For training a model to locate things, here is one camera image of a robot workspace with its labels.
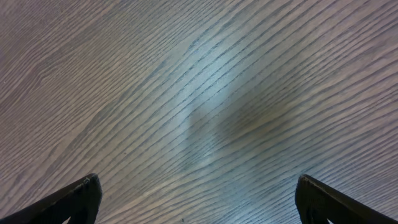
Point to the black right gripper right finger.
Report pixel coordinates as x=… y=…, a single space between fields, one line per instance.
x=317 y=202

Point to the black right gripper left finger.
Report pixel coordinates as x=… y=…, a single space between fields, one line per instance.
x=78 y=202

